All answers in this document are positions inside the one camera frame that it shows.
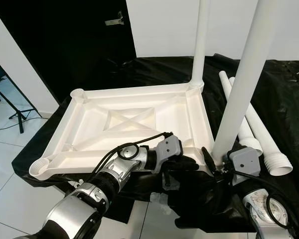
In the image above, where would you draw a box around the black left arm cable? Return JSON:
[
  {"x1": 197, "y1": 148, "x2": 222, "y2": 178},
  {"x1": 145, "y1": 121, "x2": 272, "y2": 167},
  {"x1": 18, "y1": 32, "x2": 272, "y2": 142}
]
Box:
[{"x1": 100, "y1": 131, "x2": 173, "y2": 172}]

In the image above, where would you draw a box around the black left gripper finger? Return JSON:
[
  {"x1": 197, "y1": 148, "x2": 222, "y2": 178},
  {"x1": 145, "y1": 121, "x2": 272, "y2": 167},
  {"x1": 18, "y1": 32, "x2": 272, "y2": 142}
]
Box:
[{"x1": 172, "y1": 158, "x2": 199, "y2": 172}]

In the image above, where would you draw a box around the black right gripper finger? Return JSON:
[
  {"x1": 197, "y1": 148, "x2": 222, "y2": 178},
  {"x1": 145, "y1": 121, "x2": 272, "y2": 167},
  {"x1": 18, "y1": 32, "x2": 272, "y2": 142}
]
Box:
[{"x1": 201, "y1": 147, "x2": 218, "y2": 173}]

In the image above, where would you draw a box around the black work table leg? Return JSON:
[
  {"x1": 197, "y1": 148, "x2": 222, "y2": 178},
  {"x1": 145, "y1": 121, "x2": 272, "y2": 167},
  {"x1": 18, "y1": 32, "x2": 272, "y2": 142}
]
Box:
[{"x1": 52, "y1": 182, "x2": 79, "y2": 200}]

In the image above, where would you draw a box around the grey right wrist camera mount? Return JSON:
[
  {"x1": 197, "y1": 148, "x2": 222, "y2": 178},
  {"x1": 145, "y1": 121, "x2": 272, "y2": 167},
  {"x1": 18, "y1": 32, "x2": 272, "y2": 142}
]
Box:
[{"x1": 228, "y1": 146, "x2": 263, "y2": 176}]

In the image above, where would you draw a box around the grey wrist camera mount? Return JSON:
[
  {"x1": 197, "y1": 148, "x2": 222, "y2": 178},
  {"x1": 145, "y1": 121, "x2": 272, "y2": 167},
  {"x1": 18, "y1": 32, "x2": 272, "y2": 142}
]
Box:
[
  {"x1": 152, "y1": 135, "x2": 184, "y2": 173},
  {"x1": 228, "y1": 146, "x2": 263, "y2": 176}
]

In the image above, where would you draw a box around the black shiny table cover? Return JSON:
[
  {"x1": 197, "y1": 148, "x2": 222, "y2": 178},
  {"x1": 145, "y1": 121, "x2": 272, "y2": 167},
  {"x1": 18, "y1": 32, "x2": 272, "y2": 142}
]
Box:
[{"x1": 12, "y1": 52, "x2": 299, "y2": 235}]

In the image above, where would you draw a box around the white work table frame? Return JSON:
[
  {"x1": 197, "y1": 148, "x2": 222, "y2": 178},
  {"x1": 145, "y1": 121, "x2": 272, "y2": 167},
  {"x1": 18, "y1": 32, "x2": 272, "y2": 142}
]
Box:
[{"x1": 77, "y1": 174, "x2": 170, "y2": 205}]

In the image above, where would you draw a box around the black tripod stand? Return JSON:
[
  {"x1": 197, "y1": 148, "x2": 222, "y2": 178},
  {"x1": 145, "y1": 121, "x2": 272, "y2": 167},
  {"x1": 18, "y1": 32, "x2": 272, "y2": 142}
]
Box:
[{"x1": 0, "y1": 65, "x2": 43, "y2": 134}]

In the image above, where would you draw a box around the silver door handle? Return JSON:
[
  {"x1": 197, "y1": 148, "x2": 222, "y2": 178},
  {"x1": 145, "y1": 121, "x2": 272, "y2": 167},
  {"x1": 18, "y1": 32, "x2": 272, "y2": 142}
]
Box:
[{"x1": 105, "y1": 11, "x2": 125, "y2": 25}]

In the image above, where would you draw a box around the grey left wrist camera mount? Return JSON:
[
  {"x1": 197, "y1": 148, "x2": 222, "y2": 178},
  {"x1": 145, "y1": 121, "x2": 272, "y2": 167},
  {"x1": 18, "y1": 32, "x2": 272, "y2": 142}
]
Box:
[{"x1": 152, "y1": 135, "x2": 184, "y2": 173}]

